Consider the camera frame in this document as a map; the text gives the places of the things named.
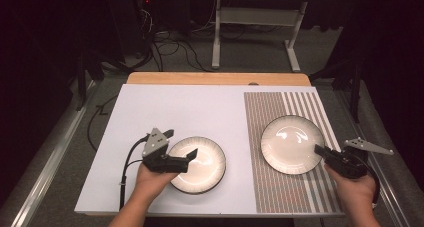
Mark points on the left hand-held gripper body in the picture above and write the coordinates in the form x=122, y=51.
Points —
x=155, y=147

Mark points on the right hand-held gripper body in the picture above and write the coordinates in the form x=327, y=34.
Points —
x=350, y=163

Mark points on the small white dark-rimmed plate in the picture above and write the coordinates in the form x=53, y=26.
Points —
x=206, y=170

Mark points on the large white dark-rimmed plate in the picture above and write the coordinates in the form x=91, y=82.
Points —
x=290, y=143

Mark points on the person's right hand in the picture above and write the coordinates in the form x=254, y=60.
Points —
x=356, y=192

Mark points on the person's left hand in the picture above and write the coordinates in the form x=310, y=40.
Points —
x=150, y=183

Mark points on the white table board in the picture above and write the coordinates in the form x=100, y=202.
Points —
x=173, y=110

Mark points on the striped brown placemat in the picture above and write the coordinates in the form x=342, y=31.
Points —
x=266, y=193

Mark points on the wooden table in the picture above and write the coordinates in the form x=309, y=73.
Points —
x=216, y=78

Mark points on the black metal stand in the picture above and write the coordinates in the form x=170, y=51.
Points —
x=353, y=83
x=86, y=77

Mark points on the dark box with red light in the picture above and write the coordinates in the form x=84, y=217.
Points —
x=133, y=23

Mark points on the metal floor rail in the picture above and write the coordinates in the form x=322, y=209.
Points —
x=393, y=193
x=50, y=160

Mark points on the white metal table frame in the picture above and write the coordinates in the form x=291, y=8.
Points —
x=256, y=17

